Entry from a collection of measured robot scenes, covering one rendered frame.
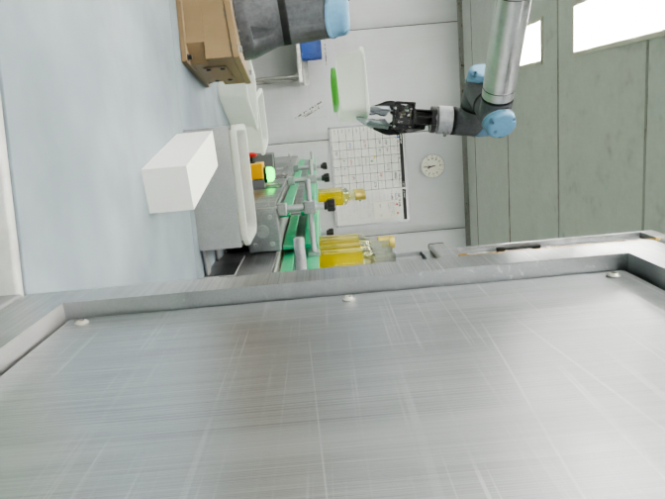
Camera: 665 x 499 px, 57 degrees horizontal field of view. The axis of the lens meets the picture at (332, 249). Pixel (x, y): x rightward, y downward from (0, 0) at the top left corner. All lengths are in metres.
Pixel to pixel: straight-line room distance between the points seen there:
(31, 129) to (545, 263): 0.42
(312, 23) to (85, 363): 1.00
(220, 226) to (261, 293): 0.70
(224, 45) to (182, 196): 0.42
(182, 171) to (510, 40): 0.84
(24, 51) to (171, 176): 0.31
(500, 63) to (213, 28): 0.64
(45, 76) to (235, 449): 0.44
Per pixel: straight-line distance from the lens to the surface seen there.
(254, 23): 1.26
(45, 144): 0.59
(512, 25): 1.42
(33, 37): 0.61
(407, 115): 1.65
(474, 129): 1.69
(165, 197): 0.85
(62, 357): 0.39
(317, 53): 6.68
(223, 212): 1.12
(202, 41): 1.20
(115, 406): 0.31
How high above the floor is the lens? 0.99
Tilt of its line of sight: level
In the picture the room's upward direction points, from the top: 85 degrees clockwise
